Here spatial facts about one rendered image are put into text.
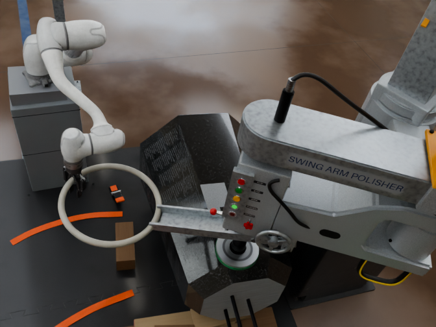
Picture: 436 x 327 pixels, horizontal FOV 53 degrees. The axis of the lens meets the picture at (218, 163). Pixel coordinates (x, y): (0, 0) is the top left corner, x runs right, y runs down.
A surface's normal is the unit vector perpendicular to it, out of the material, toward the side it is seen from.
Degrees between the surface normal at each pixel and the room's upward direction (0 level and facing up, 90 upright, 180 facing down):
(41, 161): 90
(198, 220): 15
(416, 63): 90
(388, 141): 0
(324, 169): 90
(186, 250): 45
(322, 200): 4
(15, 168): 0
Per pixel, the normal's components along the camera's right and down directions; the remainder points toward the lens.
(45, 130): 0.34, 0.72
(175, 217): -0.12, -0.72
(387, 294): 0.14, -0.67
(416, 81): -0.69, 0.47
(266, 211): -0.23, 0.70
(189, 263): -0.58, -0.40
